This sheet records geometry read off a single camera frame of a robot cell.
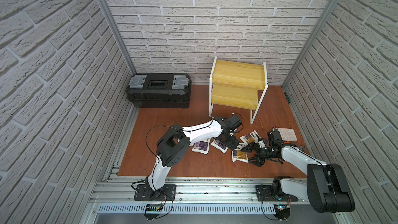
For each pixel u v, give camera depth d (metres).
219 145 0.89
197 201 0.73
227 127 0.65
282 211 0.70
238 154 0.85
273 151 0.66
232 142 0.77
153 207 0.73
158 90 0.95
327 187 0.44
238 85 0.76
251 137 0.92
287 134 0.93
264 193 0.73
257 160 0.76
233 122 0.70
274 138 0.72
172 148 0.49
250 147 0.78
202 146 0.88
